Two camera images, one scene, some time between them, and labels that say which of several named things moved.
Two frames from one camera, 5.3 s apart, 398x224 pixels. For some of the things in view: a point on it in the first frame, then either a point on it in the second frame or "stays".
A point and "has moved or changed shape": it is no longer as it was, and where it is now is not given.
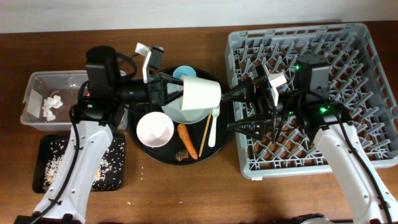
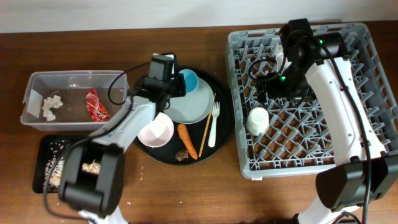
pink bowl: [155, 129] stays
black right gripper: [263, 104] to [305, 93]
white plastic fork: [215, 112] stays
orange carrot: [184, 134] stays
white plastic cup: [199, 93] has moved or changed shape
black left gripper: [156, 89] stays
